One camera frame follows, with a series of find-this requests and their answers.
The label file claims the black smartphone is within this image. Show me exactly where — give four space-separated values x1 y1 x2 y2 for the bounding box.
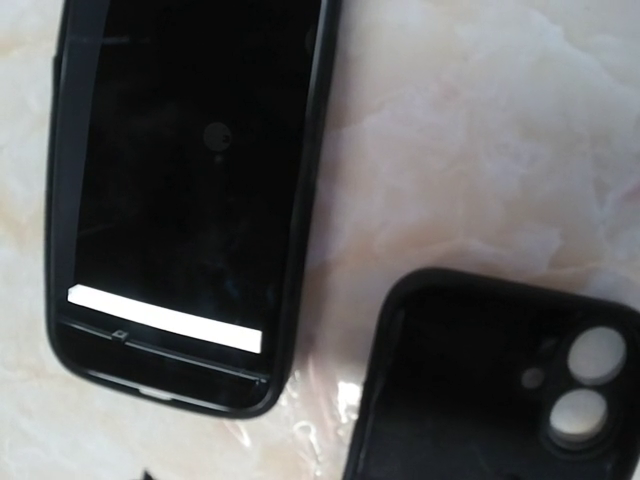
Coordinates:
59 0 324 406

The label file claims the black phone case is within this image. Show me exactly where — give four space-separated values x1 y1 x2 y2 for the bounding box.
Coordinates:
43 0 344 420
344 268 639 479

